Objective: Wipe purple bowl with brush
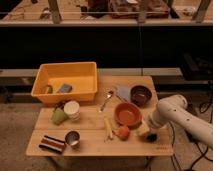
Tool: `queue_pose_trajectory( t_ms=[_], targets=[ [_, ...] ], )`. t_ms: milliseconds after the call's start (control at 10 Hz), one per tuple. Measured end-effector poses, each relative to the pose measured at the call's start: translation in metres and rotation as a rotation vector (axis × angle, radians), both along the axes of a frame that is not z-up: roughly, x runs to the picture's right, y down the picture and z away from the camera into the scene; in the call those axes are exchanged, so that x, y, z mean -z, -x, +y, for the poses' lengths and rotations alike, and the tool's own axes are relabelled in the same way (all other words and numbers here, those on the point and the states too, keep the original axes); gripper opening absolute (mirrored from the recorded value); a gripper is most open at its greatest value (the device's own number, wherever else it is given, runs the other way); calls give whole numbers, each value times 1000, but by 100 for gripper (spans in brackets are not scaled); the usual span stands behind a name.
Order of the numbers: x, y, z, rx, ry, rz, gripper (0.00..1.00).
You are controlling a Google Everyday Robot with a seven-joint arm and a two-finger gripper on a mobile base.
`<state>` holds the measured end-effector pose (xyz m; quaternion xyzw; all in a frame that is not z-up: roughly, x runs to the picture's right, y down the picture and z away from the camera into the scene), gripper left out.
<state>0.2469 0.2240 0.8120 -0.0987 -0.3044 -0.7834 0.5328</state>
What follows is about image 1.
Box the yellow utensil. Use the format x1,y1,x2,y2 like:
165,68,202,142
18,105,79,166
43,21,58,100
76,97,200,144
104,116,113,140

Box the metal cup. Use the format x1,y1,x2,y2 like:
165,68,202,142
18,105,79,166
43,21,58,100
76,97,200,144
65,131,80,149

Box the yellow plastic tub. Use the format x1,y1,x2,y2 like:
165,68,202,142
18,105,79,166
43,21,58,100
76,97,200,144
31,62,97,104

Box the orange bowl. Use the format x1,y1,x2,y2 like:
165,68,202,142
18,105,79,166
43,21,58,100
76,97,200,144
114,102,142,127

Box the green cup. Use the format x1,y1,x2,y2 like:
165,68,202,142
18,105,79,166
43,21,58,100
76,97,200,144
51,108,68,125

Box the green item in tub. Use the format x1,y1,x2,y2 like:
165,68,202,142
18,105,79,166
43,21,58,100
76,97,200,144
45,85,53,94

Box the white handled dish brush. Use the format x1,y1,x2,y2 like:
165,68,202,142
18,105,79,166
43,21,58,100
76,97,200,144
146,133,157,143

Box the purple bowl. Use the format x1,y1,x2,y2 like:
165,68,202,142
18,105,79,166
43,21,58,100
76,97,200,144
130,85,152,107

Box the metal spoon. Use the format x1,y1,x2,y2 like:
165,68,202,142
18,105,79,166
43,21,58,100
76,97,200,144
99,91,114,112

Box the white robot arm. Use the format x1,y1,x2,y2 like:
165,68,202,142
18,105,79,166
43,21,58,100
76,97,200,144
136,94,213,149

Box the orange toy fruit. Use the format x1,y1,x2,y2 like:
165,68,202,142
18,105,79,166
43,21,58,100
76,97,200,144
115,126,130,140

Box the blue sponge in tub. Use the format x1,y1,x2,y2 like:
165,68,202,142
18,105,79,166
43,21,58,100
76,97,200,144
58,84,72,93

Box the wooden folding table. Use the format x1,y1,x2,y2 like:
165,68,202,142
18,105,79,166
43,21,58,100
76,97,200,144
26,76,173,157

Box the black floor cable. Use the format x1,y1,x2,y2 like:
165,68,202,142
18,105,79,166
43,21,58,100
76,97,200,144
166,99,213,171

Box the white paper cup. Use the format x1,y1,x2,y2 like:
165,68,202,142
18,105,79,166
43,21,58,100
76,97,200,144
64,101,80,121

